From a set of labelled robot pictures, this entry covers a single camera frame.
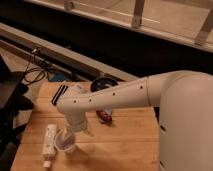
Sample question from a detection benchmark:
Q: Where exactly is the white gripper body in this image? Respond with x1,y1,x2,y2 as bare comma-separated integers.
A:
63,121,90,143

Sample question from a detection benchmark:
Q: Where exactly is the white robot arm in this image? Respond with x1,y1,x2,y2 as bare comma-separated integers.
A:
57,70,213,171

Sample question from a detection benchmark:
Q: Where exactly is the dark blue ceramic bowl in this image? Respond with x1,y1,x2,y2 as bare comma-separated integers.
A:
90,77,117,92

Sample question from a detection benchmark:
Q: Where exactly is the red and blue toy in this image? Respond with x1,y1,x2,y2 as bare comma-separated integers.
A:
96,109,112,124

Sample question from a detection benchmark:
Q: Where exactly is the white game remote controller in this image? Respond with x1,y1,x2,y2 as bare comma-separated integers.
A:
42,124,57,168

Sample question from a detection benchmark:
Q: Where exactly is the black chair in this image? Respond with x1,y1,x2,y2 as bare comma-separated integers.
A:
0,55,34,156

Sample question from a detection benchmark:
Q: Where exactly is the black cable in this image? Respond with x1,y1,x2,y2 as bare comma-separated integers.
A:
21,46,54,86

